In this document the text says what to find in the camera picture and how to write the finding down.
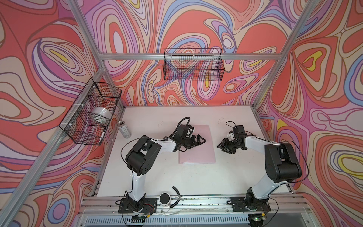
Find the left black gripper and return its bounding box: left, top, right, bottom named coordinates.
left=180, top=135, right=206, bottom=149

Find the pink paper folder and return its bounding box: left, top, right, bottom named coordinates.
left=179, top=125, right=216, bottom=165

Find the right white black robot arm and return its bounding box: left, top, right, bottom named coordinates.
left=217, top=125, right=302, bottom=210

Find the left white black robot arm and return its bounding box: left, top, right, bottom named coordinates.
left=124, top=124, right=207, bottom=211

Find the round black white puck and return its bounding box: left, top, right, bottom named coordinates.
left=159, top=192, right=171, bottom=206

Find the silver drink can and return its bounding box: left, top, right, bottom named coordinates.
left=117, top=121, right=131, bottom=139

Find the white marker pen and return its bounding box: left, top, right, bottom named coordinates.
left=98, top=128, right=107, bottom=144

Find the white tape roll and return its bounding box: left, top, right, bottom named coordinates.
left=91, top=107, right=112, bottom=124

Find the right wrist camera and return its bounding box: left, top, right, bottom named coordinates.
left=226, top=131, right=235, bottom=142

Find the black curved cable piece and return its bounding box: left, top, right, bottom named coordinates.
left=169, top=186, right=182, bottom=209

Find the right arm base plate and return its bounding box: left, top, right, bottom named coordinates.
left=227, top=197, right=271, bottom=213

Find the back black wire basket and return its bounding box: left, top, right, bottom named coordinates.
left=163, top=47, right=225, bottom=81

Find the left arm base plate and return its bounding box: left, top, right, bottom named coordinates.
left=118, top=197, right=158, bottom=215

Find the side black wire basket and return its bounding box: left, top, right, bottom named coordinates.
left=59, top=79, right=122, bottom=146

